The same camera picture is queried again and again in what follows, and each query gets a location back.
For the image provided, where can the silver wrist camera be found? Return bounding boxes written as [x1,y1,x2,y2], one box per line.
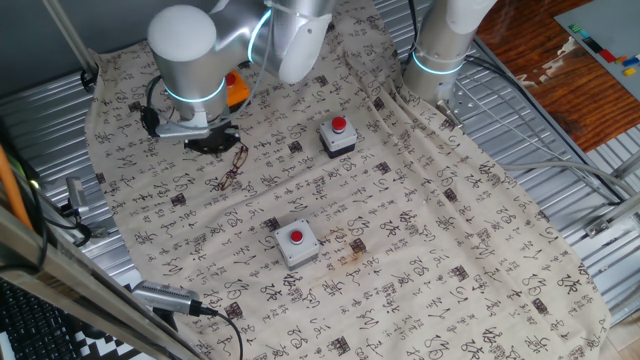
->
[154,112,211,140]

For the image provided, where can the grey thick cable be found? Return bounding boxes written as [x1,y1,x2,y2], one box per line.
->
[462,97,640,200]

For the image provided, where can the black thin cable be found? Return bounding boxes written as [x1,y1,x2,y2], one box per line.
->
[29,184,95,249]

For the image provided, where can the aluminium corner bracket rail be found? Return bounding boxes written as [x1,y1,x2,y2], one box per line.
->
[583,192,640,239]

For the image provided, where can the aluminium frame beam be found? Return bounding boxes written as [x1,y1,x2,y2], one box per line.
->
[0,203,202,360]

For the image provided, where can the black long cable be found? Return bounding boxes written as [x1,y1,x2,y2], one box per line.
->
[464,53,624,204]

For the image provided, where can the orange tube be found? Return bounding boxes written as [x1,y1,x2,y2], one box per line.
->
[0,144,34,232]

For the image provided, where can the brown wooden table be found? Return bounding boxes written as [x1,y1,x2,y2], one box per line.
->
[474,0,640,154]

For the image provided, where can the grey metal pole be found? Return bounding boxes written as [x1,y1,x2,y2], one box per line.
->
[42,0,100,77]

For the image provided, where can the black computer mouse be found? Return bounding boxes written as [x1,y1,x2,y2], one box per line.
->
[79,320,109,342]

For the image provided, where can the grey flat board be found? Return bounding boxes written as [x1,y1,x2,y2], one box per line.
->
[553,0,640,102]

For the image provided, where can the small grey camera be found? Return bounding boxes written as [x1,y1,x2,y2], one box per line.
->
[64,177,92,217]

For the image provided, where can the black keyboard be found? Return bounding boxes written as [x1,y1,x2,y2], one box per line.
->
[0,279,87,360]

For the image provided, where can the beige calligraphy print tablecloth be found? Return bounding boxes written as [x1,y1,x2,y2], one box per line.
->
[83,0,614,360]

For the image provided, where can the black pole clamp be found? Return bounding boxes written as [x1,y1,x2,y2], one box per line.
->
[79,69,100,95]

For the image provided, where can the brown thin-frame glasses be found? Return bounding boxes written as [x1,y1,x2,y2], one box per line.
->
[217,142,250,192]

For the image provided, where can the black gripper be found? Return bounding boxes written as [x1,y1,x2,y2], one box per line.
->
[183,122,242,155]

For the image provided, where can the silver base mounting plate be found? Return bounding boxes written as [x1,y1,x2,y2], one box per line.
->
[435,82,479,133]

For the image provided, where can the orange box red mushroom button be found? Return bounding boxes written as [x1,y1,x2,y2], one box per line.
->
[223,69,253,113]

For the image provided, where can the grey box flat red button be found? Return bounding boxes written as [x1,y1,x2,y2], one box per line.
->
[273,218,321,272]

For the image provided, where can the black white checkerboard sheet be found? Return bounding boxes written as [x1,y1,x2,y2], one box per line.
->
[73,328,152,360]

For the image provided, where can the silver base cable connector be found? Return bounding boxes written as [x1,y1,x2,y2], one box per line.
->
[435,98,464,132]

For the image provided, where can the silver depth camera with mount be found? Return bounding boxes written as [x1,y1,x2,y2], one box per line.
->
[130,279,204,331]

